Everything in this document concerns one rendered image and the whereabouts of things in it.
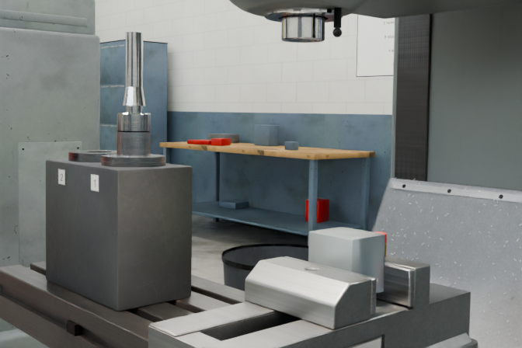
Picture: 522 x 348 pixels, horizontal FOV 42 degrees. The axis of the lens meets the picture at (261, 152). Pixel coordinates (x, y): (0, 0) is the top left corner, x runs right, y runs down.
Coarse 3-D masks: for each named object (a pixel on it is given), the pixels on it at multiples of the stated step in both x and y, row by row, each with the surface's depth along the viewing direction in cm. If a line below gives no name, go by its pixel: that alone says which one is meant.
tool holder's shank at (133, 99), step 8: (128, 32) 95; (136, 32) 95; (128, 40) 95; (136, 40) 95; (128, 48) 95; (136, 48) 95; (128, 56) 95; (136, 56) 95; (128, 64) 95; (136, 64) 95; (128, 72) 95; (136, 72) 95; (128, 80) 95; (136, 80) 95; (128, 88) 95; (136, 88) 95; (128, 96) 95; (136, 96) 95; (128, 104) 95; (136, 104) 95; (144, 104) 96; (128, 112) 95; (136, 112) 95
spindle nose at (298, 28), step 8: (288, 16) 73; (296, 16) 73; (304, 16) 73; (312, 16) 73; (320, 16) 73; (288, 24) 73; (296, 24) 73; (304, 24) 73; (312, 24) 73; (320, 24) 73; (288, 32) 73; (296, 32) 73; (304, 32) 73; (312, 32) 73; (320, 32) 73; (288, 40) 75; (296, 40) 76; (304, 40) 77; (312, 40) 76; (320, 40) 75
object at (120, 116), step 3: (117, 114) 95; (120, 114) 95; (123, 114) 94; (126, 114) 94; (129, 114) 94; (132, 114) 94; (135, 114) 94; (138, 114) 94; (141, 114) 95; (144, 114) 95; (147, 114) 95; (150, 114) 96; (117, 117) 95; (120, 117) 95; (123, 117) 94; (126, 117) 94; (129, 117) 94; (132, 117) 94; (135, 117) 94; (138, 117) 94; (141, 117) 95; (144, 117) 95; (147, 117) 95; (150, 117) 96
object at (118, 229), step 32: (64, 160) 103; (96, 160) 100; (128, 160) 92; (160, 160) 95; (64, 192) 100; (96, 192) 93; (128, 192) 90; (160, 192) 93; (64, 224) 100; (96, 224) 93; (128, 224) 90; (160, 224) 93; (64, 256) 101; (96, 256) 93; (128, 256) 90; (160, 256) 93; (96, 288) 94; (128, 288) 90; (160, 288) 94
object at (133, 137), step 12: (120, 120) 95; (132, 120) 94; (144, 120) 95; (120, 132) 95; (132, 132) 94; (144, 132) 95; (120, 144) 95; (132, 144) 94; (144, 144) 95; (132, 156) 95
